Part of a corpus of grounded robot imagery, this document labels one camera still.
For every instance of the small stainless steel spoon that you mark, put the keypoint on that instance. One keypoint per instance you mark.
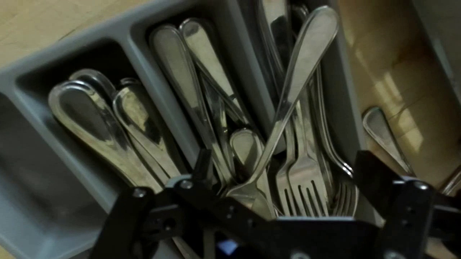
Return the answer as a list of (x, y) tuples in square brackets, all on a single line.
[(245, 148)]

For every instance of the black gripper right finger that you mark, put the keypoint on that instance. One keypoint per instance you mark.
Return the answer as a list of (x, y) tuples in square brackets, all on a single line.
[(408, 210)]

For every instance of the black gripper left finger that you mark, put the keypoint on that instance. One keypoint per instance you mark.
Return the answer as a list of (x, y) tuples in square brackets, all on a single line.
[(192, 216)]

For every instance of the grey cutlery tray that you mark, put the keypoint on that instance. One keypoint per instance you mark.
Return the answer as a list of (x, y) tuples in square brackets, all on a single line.
[(29, 192)]

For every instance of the stainless steel fork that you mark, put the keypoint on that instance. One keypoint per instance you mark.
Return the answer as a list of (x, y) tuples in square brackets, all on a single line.
[(307, 52), (343, 196), (307, 184), (284, 192)]

